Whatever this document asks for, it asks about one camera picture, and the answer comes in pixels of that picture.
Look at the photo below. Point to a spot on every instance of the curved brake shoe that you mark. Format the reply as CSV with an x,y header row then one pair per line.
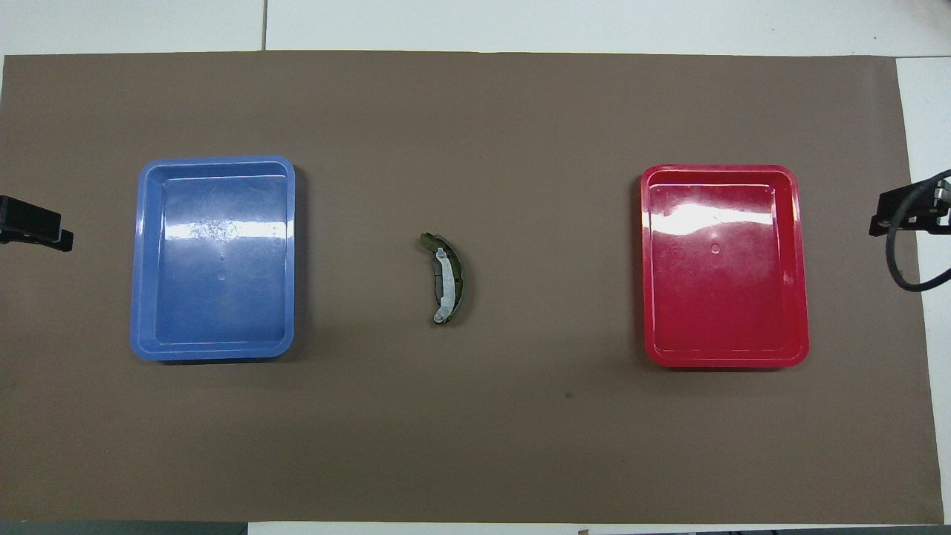
x,y
448,286

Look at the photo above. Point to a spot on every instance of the blue plastic tray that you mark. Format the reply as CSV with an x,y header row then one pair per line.
x,y
215,297

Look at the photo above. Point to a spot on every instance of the red plastic tray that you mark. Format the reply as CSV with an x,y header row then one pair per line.
x,y
724,312

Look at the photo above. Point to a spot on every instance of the brown table mat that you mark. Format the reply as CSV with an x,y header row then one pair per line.
x,y
520,111

